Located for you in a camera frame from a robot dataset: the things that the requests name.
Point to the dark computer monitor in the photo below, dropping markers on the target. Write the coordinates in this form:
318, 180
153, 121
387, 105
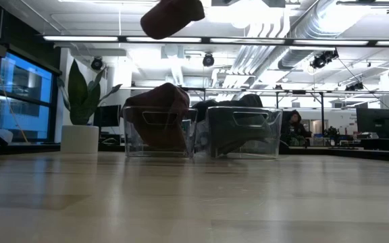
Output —
375, 121
108, 116

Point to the black baseball cap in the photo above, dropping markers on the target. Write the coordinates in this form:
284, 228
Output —
252, 100

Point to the person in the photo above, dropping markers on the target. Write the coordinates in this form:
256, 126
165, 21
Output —
296, 128

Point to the clear plastic bin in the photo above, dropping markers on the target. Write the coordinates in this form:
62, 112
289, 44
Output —
130, 152
275, 148

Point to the silver ventilation duct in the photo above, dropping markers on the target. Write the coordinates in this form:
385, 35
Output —
302, 20

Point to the maroon baseball cap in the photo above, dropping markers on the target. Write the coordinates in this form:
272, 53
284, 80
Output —
171, 17
160, 98

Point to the long ceiling light strip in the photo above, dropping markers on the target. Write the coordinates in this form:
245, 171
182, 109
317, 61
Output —
79, 38

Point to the green snake plant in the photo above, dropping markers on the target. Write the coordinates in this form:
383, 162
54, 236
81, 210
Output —
78, 94

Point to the large blue-lit window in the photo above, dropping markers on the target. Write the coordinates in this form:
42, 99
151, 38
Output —
25, 84

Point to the white plant pot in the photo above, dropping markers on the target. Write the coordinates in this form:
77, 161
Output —
79, 140

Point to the black hanging spot lamp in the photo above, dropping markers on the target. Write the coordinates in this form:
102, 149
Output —
97, 63
208, 60
323, 60
354, 86

